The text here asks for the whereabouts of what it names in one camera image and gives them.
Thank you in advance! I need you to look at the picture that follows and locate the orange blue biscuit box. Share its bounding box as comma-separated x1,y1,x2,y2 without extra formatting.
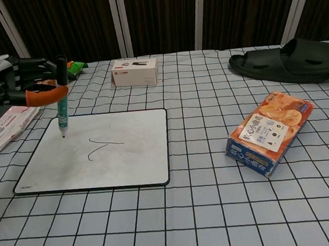
220,87,321,182

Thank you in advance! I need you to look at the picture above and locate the black rubber slipper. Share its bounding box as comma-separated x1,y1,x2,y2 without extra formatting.
227,35,329,90

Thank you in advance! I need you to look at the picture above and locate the white partition frame post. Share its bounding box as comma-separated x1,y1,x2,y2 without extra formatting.
276,0,315,45
106,0,134,61
0,0,30,61
190,0,215,51

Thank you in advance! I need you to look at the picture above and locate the small white cardboard box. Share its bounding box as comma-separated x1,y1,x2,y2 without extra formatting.
110,56,161,89

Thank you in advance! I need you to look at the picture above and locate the green whiteboard marker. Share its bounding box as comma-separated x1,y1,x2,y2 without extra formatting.
51,54,74,140

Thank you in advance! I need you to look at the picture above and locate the white black checkered tablecloth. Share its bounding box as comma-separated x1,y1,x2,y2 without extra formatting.
0,38,329,246

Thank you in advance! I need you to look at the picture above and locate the white dry-erase board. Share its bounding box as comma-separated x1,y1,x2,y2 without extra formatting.
6,107,174,199

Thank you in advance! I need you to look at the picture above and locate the green orange snack bag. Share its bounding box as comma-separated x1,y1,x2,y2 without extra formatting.
65,58,89,81

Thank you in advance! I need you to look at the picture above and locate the pink wet wipes pack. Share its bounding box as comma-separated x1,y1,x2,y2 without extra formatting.
0,106,46,156

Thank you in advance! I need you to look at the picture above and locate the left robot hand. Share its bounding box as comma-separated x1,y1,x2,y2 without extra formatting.
0,49,73,130

